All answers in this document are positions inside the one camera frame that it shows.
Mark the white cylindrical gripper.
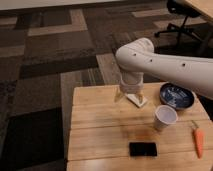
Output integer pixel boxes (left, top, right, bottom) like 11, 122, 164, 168
114, 80, 146, 103

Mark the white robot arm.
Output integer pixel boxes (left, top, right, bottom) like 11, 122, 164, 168
115, 38, 213, 100

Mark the black rectangular block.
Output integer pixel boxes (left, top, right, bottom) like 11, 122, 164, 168
129, 142, 157, 156

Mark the black office chair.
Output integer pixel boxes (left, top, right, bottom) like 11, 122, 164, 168
154, 0, 206, 46

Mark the white rectangular sponge block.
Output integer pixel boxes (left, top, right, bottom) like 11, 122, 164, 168
126, 94, 147, 108

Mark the orange carrot pepper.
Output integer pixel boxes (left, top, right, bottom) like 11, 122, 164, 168
193, 121, 204, 158

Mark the wooden desk corner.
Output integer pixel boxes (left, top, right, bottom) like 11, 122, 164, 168
185, 0, 213, 22

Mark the blue ceramic bowl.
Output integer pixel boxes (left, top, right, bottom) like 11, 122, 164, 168
159, 83, 195, 110

